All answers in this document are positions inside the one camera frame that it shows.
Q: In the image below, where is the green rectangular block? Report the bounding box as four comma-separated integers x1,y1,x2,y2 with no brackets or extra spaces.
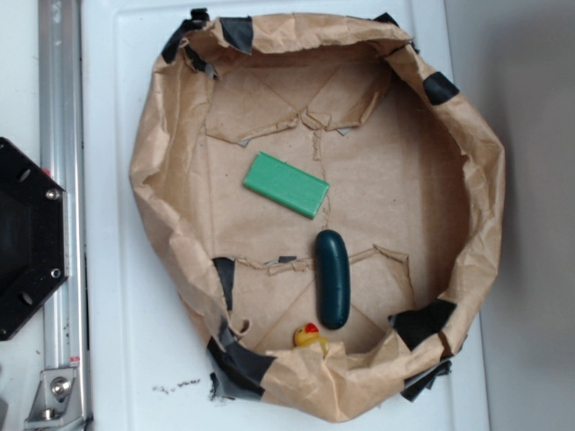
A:
243,152,330,219

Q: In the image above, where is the dark teal oblong block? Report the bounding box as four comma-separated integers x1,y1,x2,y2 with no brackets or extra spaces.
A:
314,230,351,330

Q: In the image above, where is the yellow rubber duck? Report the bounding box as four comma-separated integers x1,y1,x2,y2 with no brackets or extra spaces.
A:
293,322,330,356

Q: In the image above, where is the brown paper bin with tape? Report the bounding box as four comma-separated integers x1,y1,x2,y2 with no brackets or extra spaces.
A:
129,9,505,422

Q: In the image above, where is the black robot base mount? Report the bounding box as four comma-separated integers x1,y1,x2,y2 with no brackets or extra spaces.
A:
1,137,67,341

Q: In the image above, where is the aluminium extrusion rail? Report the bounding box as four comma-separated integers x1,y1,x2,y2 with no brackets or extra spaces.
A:
38,1,93,430

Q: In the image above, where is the metal corner bracket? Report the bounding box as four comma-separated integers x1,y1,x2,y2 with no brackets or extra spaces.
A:
24,367,82,430

